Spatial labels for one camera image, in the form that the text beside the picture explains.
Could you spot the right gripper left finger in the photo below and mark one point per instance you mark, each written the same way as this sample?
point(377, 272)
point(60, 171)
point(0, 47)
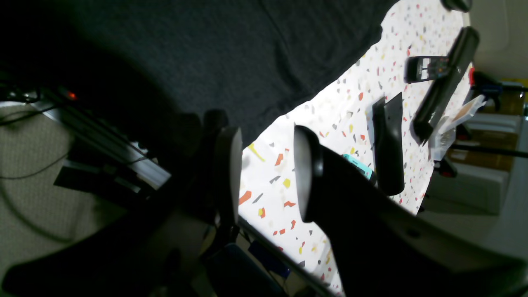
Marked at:
point(226, 175)

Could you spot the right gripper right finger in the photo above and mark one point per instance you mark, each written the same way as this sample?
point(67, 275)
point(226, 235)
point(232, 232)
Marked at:
point(310, 169)

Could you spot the black T-shirt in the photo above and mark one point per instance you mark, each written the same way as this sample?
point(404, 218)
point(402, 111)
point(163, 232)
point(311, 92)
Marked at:
point(152, 67)

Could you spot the terrazzo patterned table cloth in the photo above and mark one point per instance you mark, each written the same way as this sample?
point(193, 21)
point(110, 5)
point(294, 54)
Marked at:
point(341, 117)

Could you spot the light blue highlighter pen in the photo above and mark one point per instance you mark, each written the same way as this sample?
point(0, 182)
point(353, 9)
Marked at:
point(364, 169)

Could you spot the black remote control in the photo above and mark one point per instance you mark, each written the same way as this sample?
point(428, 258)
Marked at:
point(425, 68)

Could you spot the red clamp at edge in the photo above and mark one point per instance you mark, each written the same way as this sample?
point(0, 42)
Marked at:
point(500, 96)

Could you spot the long black bar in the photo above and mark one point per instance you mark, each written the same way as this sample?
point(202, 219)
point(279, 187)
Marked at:
point(439, 94)

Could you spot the black curved plastic handle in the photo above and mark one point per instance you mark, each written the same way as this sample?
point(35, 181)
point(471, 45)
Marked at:
point(387, 126)

